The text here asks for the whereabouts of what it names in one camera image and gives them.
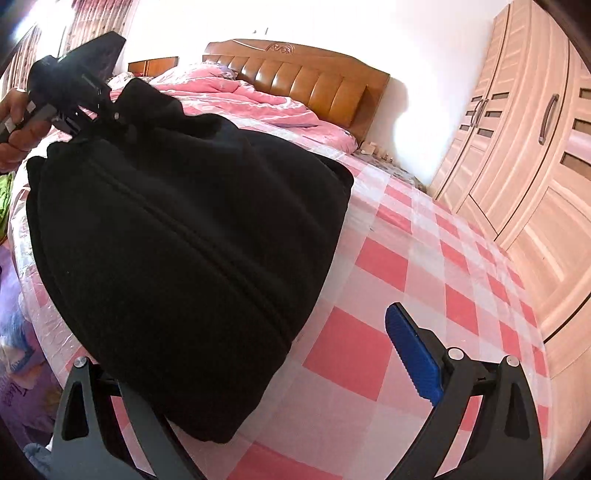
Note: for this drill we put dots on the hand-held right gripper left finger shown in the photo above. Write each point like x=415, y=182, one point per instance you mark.
x=138, y=415

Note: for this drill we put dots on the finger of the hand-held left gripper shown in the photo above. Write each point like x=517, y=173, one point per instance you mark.
x=94, y=115

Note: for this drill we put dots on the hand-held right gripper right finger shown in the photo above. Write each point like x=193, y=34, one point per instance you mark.
x=415, y=355

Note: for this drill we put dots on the black pants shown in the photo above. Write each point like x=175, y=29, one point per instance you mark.
x=184, y=258

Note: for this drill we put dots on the person's left hand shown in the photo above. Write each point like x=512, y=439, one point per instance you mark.
x=21, y=147

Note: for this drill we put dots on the pink patterned curtain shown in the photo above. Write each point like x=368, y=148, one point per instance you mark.
x=92, y=23

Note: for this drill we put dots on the brown wooden nightstand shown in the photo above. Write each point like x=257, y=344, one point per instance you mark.
x=154, y=65

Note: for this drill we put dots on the bed with pink checked sheet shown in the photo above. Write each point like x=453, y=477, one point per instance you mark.
x=392, y=277

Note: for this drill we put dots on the purple printed blanket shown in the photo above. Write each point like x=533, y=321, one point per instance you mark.
x=23, y=369

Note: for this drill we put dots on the green cloth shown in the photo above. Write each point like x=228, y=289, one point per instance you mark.
x=4, y=203

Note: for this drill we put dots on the pink quilt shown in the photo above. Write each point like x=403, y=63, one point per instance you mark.
x=240, y=99

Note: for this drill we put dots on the nightstand with floral cloth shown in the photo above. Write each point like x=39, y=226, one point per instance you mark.
x=392, y=170

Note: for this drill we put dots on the wooden tissue box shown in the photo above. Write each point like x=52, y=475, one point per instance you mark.
x=368, y=148

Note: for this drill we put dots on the brown wooden headboard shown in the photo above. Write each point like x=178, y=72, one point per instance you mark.
x=314, y=87

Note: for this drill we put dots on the light wooden wardrobe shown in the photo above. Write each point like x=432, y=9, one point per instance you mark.
x=531, y=161

